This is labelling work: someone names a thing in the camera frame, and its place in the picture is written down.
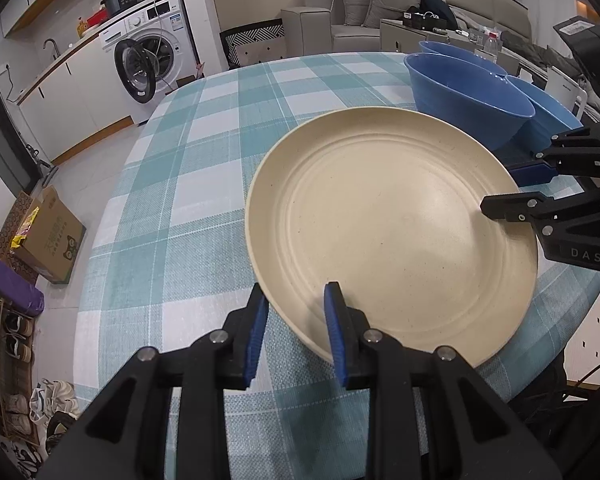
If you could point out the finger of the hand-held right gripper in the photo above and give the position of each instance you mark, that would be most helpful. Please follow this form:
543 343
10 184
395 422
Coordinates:
530 207
535 172

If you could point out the yellow bottle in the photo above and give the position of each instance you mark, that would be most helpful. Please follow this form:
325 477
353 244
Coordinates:
81 27

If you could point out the white kettle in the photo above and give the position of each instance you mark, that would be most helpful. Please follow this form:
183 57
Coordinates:
565 87

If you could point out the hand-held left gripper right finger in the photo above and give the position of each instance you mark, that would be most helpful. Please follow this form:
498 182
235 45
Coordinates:
335 340

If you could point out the beige plate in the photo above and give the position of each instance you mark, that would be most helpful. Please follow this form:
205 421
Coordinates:
380 220

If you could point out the white sneakers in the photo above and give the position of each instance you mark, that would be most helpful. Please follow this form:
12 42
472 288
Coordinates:
55 400

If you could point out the red box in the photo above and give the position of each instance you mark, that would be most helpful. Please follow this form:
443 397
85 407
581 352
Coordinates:
96 19

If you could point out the blue bowl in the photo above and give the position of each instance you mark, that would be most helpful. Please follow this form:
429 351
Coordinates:
545 115
447 49
460 100

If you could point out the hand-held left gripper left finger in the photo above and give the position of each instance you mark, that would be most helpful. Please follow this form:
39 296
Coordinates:
257 340

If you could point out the clear plastic bottle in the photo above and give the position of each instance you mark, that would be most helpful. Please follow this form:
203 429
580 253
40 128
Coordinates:
491 47

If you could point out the kitchen faucet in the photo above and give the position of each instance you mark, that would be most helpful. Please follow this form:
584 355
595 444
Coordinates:
52 47

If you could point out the grey cushion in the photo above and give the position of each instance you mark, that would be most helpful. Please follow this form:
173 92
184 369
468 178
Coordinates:
392 2
352 2

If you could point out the cardboard box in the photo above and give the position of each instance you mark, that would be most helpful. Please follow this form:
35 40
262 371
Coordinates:
50 240

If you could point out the grey sofa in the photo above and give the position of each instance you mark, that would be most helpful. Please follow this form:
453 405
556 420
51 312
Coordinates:
310 25

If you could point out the dark grey blanket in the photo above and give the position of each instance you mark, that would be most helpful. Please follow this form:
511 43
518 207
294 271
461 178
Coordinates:
535 50

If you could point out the black box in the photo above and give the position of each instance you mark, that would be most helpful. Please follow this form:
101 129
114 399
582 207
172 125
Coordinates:
422 20

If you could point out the grey side cabinet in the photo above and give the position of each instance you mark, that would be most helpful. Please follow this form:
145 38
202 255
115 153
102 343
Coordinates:
395 37

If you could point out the white lower kitchen cabinet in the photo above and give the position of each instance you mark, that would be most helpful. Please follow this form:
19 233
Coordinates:
70 105

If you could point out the white washing machine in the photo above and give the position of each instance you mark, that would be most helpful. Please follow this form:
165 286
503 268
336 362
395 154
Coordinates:
165 25

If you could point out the checked tablecloth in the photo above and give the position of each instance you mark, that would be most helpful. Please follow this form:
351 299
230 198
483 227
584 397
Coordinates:
180 210

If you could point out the black jacket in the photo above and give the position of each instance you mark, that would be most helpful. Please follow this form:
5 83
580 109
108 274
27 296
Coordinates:
437 7

